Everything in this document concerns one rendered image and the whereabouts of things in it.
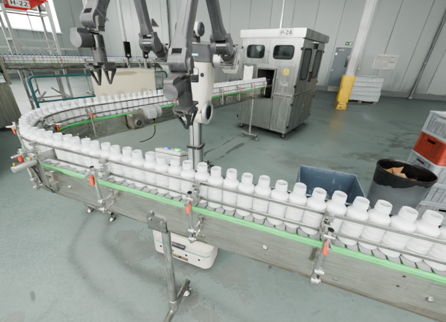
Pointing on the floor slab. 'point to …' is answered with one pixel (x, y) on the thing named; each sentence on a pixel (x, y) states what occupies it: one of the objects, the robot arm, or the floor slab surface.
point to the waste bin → (399, 184)
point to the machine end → (282, 76)
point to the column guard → (344, 91)
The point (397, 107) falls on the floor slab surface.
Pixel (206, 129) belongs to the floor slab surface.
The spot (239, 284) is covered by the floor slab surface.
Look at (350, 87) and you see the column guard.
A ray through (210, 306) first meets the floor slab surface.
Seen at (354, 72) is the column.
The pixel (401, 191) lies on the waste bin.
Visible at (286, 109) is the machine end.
